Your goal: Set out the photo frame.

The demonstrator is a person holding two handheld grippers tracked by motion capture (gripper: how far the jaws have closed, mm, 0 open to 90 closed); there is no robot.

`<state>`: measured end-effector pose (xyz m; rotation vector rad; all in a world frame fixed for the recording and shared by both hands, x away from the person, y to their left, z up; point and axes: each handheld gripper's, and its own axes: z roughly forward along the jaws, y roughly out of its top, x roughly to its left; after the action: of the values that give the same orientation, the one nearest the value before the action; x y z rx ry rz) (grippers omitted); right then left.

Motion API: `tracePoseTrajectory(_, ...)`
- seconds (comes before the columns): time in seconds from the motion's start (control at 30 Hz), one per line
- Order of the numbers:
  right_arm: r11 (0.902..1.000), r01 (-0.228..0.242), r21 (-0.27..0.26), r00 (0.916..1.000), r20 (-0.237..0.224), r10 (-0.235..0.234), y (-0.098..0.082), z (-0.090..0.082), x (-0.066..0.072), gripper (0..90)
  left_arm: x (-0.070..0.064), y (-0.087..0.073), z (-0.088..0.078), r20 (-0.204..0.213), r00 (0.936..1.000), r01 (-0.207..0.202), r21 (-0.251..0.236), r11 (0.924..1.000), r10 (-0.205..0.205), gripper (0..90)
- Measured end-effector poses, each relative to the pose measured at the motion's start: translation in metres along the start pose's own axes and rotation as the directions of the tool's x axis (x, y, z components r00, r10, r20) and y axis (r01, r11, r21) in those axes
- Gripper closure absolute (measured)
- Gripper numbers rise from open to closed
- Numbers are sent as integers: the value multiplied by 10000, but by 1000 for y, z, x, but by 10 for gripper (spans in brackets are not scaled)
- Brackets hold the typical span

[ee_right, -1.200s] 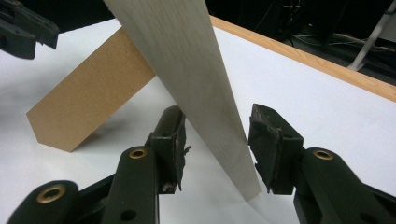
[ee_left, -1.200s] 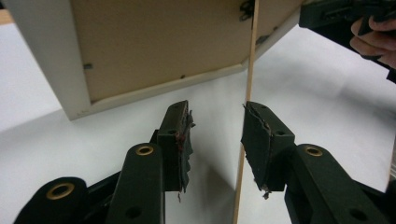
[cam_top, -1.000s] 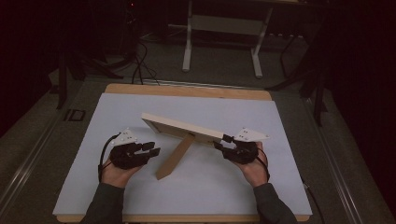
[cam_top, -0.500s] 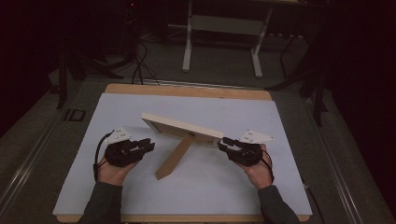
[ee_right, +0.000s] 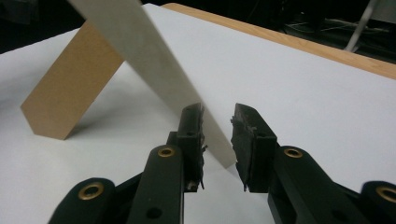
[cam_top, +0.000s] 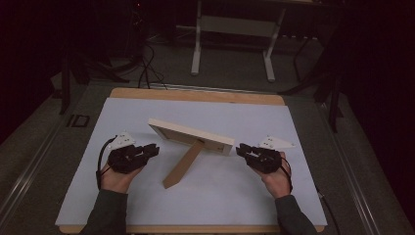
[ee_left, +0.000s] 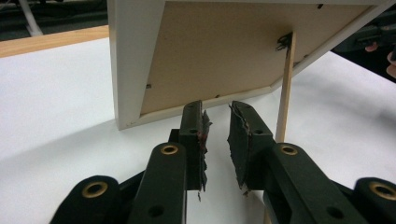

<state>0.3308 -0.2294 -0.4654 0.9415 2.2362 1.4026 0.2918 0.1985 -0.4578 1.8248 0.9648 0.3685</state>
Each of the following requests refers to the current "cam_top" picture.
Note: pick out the black metal stand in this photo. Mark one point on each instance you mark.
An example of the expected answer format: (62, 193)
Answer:
(332, 94)
(68, 81)

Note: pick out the black floor socket plate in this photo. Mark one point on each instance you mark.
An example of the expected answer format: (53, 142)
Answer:
(78, 120)

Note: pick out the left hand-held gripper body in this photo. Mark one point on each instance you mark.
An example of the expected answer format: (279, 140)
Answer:
(125, 158)

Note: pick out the white table mat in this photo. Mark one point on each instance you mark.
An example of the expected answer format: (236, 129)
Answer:
(228, 196)

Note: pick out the metal floor rail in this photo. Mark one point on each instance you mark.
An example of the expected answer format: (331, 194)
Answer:
(29, 169)
(355, 182)

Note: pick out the person's right hand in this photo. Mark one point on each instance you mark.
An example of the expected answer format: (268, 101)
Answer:
(277, 182)

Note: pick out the light wooden picture frame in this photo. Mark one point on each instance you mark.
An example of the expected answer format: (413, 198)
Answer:
(195, 134)

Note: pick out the white metal desk frame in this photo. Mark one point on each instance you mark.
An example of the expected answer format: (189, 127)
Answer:
(235, 26)

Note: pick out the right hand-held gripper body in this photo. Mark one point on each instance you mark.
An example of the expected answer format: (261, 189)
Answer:
(266, 156)

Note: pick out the person's left hand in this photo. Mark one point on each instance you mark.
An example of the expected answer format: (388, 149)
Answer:
(117, 181)

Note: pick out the wooden table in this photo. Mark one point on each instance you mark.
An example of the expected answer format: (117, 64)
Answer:
(195, 95)

